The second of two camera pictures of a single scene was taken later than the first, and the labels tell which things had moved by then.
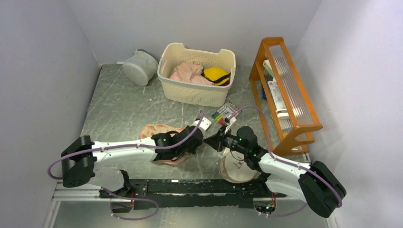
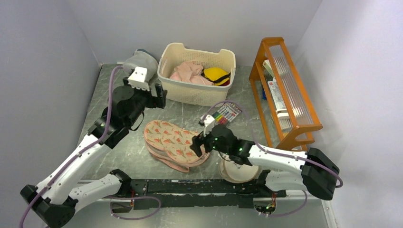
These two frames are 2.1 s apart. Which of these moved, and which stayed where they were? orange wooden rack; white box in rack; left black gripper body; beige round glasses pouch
Moved: left black gripper body
Stayed: orange wooden rack; white box in rack; beige round glasses pouch
